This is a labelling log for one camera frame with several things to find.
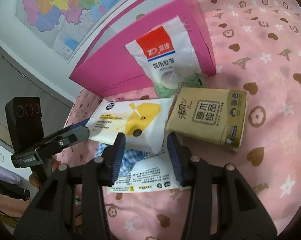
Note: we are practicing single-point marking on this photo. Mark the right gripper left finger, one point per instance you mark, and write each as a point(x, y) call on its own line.
point(50, 215)

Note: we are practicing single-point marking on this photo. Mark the white printed wipes pack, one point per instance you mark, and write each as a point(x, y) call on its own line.
point(154, 173)

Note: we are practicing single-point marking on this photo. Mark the blue checkered scrunchie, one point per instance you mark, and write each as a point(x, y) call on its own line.
point(130, 158)

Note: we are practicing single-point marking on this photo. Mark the pink cardboard storage box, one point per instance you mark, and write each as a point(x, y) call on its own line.
point(111, 70)

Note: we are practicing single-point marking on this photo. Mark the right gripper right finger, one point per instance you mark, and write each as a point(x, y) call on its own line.
point(222, 204)

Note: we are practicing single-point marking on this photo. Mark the gold tissue pack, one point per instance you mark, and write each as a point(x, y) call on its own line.
point(214, 116)

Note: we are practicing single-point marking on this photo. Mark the medical tape bag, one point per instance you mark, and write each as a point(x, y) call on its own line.
point(168, 58)

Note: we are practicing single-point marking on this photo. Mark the grey wardrobe door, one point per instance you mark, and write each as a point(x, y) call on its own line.
point(16, 81)

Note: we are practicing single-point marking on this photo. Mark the person's hand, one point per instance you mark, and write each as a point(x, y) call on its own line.
point(40, 173)

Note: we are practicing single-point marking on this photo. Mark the colourful wall map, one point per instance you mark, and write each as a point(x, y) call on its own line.
point(64, 25)

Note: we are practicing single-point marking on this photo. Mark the yellow white wet wipes pack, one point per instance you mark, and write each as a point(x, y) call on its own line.
point(141, 121)

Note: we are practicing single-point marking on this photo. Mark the pink patterned blanket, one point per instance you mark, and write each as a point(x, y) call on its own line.
point(257, 48)

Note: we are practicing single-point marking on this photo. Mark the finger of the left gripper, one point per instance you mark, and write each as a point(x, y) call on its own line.
point(82, 123)
point(65, 138)

